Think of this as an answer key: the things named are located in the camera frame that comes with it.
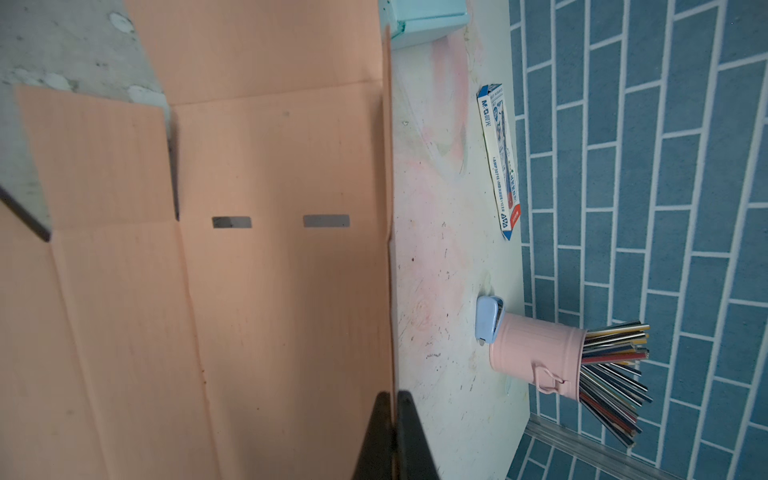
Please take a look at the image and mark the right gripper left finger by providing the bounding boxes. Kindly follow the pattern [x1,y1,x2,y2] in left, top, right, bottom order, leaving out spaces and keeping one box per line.
[352,392,393,480]

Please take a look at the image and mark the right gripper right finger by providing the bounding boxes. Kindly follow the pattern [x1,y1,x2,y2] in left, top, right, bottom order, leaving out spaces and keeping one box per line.
[396,390,440,480]

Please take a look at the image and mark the blue small stapler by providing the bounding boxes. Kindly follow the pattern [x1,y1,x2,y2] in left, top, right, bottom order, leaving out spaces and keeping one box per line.
[475,295,504,345]

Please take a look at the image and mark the pink pen cup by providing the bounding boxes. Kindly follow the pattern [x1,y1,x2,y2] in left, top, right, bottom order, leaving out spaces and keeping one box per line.
[489,313,586,400]

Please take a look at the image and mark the pink paper box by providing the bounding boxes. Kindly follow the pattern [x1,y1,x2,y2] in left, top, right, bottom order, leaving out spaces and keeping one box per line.
[1,1,394,479]

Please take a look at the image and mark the light blue paper box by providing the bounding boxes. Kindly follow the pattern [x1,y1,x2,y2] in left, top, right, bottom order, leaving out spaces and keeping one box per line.
[378,0,471,49]

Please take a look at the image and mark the colored pencils bundle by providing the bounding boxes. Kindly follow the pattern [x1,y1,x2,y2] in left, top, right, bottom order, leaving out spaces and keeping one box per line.
[578,321,652,449]

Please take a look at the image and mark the white pencil box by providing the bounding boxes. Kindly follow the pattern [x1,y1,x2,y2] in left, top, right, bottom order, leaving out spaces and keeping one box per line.
[477,84,521,240]

